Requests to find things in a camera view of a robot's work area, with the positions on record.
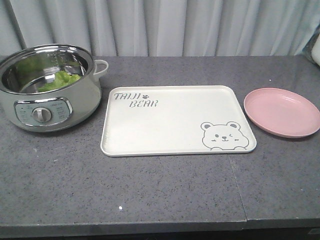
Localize green electric cooking pot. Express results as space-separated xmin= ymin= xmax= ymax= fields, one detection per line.
xmin=0 ymin=44 xmax=109 ymax=133

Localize pink round plate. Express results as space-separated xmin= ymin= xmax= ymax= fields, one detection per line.
xmin=243 ymin=88 xmax=320 ymax=138

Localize white bear serving tray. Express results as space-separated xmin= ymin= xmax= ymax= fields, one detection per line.
xmin=100 ymin=85 xmax=257 ymax=157

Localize green lettuce leaf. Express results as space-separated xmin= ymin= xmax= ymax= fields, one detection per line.
xmin=37 ymin=70 xmax=81 ymax=93

